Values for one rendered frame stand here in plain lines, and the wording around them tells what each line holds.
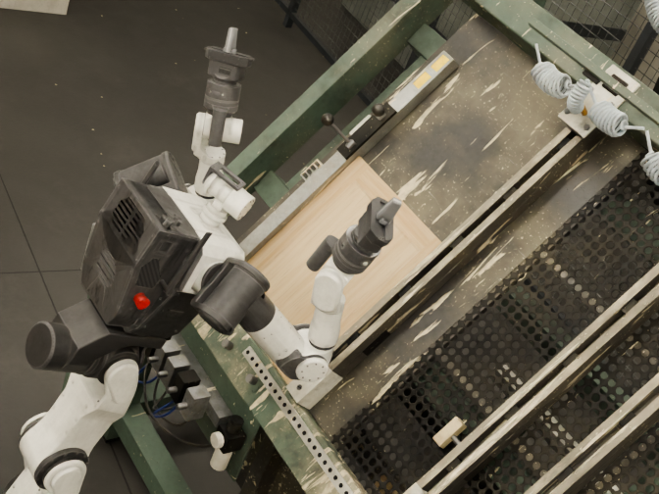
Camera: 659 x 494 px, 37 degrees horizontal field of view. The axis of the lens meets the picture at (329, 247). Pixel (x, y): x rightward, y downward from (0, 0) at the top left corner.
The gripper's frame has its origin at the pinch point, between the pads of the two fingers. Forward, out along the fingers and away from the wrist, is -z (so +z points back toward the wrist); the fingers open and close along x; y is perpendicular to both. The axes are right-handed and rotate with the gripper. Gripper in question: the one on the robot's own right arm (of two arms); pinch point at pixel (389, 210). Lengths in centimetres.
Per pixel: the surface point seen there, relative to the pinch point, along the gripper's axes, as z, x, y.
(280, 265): 72, 42, 5
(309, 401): 73, 1, 19
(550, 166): 1, 43, 47
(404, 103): 27, 78, 19
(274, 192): 72, 70, 0
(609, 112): -22, 39, 46
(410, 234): 39, 40, 29
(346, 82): 41, 94, 6
